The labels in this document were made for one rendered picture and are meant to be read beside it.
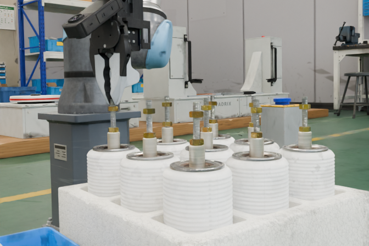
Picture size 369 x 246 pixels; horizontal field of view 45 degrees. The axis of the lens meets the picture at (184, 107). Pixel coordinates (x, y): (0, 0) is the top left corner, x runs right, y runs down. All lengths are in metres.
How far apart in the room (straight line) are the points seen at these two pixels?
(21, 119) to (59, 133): 1.51
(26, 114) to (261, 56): 2.45
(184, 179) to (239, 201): 0.12
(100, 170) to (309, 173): 0.35
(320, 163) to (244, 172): 0.15
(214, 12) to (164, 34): 6.35
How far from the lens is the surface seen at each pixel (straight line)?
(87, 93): 1.06
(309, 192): 0.75
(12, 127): 2.71
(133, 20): 0.80
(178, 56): 3.34
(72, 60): 1.08
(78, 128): 1.04
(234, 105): 3.73
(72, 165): 1.05
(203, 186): 0.57
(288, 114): 0.99
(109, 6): 0.78
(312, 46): 6.28
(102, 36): 0.80
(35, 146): 2.55
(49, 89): 5.64
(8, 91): 5.05
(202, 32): 7.52
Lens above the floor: 0.36
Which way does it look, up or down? 3 degrees down
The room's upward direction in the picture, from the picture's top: 1 degrees counter-clockwise
